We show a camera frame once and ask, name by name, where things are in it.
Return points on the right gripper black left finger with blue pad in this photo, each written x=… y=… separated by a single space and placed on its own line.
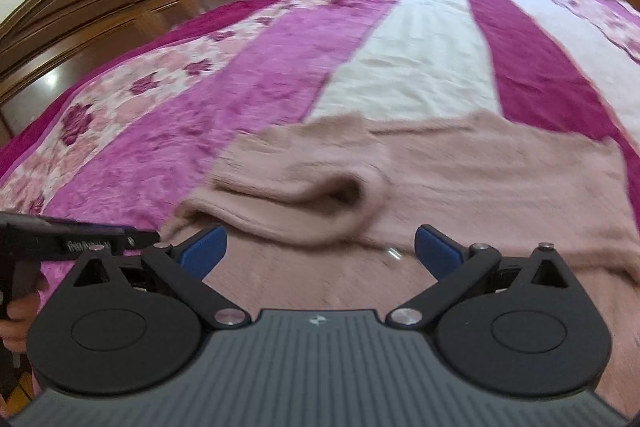
x=118 y=325

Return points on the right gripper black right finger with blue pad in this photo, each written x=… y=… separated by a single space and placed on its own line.
x=516 y=326

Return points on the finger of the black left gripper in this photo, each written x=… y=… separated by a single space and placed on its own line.
x=30 y=237

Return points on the pink knitted sweater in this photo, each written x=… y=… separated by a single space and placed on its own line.
x=323 y=215

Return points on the person's left hand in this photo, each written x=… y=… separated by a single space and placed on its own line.
x=21 y=314

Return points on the purple pink white bedspread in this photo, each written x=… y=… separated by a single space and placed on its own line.
x=140 y=137

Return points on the dark wooden headboard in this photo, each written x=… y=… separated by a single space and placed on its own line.
x=47 y=46

